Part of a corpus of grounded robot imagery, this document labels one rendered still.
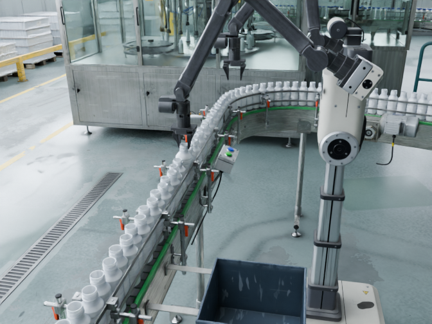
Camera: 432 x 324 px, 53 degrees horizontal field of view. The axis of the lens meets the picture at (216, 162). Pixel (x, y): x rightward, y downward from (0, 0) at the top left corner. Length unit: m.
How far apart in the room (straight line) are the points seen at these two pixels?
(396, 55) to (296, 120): 3.85
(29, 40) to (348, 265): 8.66
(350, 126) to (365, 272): 1.54
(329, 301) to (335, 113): 1.00
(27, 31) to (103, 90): 5.22
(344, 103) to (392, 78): 5.11
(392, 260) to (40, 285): 2.41
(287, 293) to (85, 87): 4.34
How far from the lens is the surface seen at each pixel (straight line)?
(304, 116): 3.18
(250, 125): 3.04
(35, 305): 3.04
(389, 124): 2.91
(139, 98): 5.28
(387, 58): 6.85
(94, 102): 5.53
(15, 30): 10.53
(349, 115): 1.85
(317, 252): 2.19
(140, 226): 1.40
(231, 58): 2.12
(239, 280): 1.61
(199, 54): 1.69
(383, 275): 3.22
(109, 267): 1.22
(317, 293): 2.33
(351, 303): 2.52
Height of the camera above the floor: 1.87
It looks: 23 degrees down
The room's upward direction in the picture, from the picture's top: 1 degrees counter-clockwise
